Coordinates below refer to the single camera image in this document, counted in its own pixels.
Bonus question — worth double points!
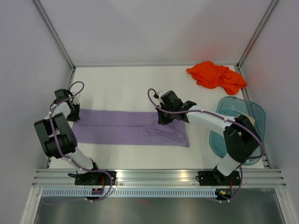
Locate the purple t-shirt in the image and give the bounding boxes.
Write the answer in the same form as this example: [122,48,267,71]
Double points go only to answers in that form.
[72,109,190,147]

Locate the right aluminium frame post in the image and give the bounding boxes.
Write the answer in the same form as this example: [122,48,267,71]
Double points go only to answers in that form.
[236,0,280,70]

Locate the rolled beige t-shirt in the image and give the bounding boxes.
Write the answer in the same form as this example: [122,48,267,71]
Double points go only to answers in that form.
[235,114,255,126]

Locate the slotted cable duct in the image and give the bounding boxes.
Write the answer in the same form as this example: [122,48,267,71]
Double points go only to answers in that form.
[42,188,216,198]

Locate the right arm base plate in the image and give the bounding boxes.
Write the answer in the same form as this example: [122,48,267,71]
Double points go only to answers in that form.
[195,170,241,186]

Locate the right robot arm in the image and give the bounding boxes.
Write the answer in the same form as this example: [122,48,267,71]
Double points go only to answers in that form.
[153,91,262,184]

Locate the left aluminium frame post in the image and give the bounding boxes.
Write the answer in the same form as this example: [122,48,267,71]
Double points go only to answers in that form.
[31,0,76,70]

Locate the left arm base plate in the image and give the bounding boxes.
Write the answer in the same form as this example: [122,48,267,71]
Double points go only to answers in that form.
[68,171,117,186]

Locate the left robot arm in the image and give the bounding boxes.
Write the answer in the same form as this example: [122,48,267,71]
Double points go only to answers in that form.
[34,89,102,185]

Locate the teal plastic bin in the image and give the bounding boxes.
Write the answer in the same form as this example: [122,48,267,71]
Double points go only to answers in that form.
[209,96,266,158]

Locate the aluminium frame post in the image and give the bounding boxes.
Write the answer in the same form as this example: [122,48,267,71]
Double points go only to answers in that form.
[236,0,280,70]
[31,0,76,70]

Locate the orange t-shirt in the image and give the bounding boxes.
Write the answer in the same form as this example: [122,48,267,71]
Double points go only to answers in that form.
[186,61,248,95]

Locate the aluminium mounting rail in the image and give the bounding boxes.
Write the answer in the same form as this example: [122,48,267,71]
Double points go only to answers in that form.
[32,168,286,188]

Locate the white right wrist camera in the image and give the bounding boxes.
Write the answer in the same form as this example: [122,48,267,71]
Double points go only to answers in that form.
[153,91,165,103]

